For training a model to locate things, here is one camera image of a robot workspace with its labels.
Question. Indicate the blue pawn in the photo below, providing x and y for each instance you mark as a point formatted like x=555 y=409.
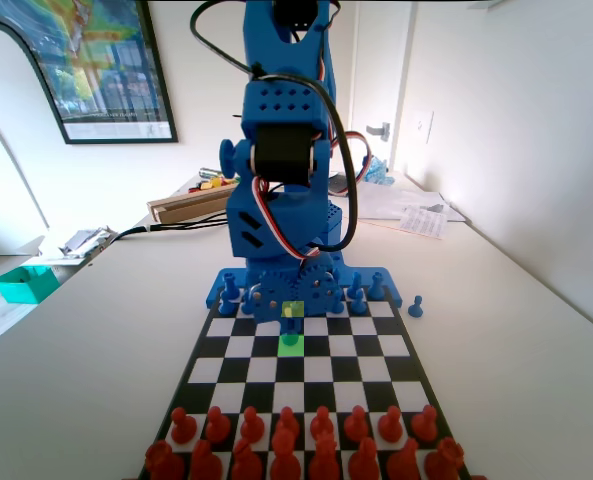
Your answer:
x=358 y=304
x=416 y=307
x=246 y=304
x=290 y=341
x=337 y=305
x=225 y=307

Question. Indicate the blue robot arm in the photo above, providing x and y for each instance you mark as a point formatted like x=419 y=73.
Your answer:
x=281 y=100

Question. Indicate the blue rook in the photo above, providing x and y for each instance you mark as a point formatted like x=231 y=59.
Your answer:
x=229 y=286
x=374 y=287

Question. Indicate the black and white chessboard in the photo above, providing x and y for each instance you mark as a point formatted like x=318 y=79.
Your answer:
x=326 y=370

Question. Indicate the blue knight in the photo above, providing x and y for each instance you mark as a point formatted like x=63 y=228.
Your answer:
x=354 y=284

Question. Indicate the red pawn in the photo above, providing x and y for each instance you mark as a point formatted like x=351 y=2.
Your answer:
x=217 y=426
x=390 y=425
x=182 y=426
x=321 y=420
x=287 y=417
x=424 y=425
x=252 y=425
x=356 y=425

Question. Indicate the wooden box with items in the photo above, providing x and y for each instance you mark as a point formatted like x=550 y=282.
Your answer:
x=191 y=207

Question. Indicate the red king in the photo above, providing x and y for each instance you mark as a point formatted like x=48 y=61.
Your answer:
x=285 y=456

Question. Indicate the colourful small items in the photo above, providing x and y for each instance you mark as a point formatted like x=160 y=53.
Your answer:
x=211 y=182

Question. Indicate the red queen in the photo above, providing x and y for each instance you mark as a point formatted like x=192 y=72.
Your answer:
x=323 y=459

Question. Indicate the red bishop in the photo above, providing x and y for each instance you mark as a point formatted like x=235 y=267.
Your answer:
x=246 y=462
x=363 y=462

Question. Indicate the white paper sheets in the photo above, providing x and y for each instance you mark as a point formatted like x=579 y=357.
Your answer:
x=391 y=200

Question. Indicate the red knight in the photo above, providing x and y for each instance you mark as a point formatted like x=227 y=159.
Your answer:
x=403 y=462
x=205 y=462

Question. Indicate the printed leaflet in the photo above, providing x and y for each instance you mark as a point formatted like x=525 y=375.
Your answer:
x=423 y=222

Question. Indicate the crumpled blue plastic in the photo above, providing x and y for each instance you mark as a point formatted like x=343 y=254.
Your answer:
x=378 y=172

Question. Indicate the red rook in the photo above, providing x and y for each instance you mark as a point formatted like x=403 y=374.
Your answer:
x=445 y=460
x=163 y=462

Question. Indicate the crumpled silver foil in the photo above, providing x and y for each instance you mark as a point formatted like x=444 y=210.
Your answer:
x=83 y=242

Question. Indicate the teal plastic box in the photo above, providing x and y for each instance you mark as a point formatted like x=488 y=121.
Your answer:
x=23 y=287

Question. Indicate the black framed poster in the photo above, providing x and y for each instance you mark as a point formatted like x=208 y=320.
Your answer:
x=106 y=75

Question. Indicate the blue base plate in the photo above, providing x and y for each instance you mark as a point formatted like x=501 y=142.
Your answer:
x=393 y=295

